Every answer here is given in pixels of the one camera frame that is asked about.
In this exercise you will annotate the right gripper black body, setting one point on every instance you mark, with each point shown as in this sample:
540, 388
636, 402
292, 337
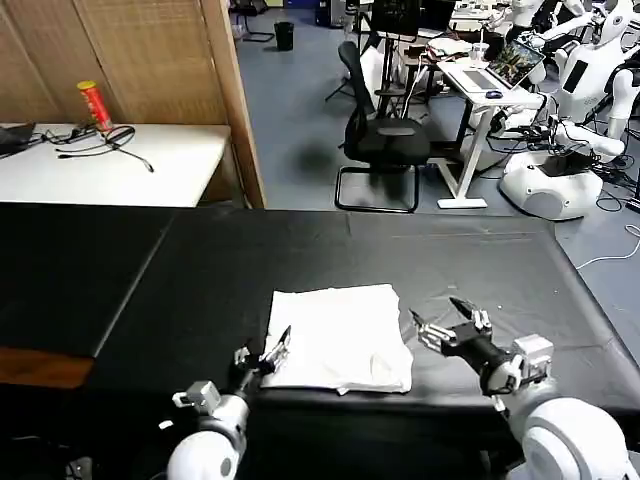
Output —
482, 350

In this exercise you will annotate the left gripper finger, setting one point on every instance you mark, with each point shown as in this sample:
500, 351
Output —
277, 355
244, 357

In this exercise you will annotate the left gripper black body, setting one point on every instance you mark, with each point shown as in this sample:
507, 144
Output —
245, 380

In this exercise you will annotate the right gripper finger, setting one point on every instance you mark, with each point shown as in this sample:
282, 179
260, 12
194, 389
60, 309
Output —
437, 337
475, 317

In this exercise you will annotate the white shirt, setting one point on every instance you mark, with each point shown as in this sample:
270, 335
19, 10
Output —
340, 340

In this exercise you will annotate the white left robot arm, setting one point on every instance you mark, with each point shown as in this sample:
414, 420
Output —
210, 445

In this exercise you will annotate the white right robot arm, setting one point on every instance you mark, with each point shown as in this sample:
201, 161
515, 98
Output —
565, 435

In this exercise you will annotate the black table cloth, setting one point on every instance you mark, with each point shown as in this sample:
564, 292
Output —
250, 260

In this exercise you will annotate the white standing desk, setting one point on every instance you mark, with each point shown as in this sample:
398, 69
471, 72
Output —
475, 150

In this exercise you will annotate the black office chair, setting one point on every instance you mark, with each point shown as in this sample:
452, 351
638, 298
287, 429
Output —
390, 142

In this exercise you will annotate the brown wooden table edge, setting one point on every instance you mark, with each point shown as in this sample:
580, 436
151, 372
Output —
40, 367

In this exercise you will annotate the white side table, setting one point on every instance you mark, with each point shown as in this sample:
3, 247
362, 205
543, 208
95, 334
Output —
125, 170

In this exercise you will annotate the dark computer mouse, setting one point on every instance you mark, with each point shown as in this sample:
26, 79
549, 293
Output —
493, 94

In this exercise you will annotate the open laptop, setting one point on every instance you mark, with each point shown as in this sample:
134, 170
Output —
515, 60

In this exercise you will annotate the clear plastic cup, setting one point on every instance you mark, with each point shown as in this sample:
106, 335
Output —
479, 55

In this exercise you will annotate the red chip can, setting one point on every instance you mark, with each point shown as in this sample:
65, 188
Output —
96, 107

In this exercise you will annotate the black monitor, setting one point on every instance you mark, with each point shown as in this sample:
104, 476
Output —
395, 17

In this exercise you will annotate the wooden folding screen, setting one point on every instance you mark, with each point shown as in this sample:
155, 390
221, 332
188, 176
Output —
150, 60

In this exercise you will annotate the black bag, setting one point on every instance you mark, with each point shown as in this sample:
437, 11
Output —
15, 136

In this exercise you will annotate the black trash bin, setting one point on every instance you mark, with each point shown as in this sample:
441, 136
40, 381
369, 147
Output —
283, 36

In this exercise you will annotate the black cantilever chair frame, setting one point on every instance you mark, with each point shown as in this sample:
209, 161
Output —
257, 35

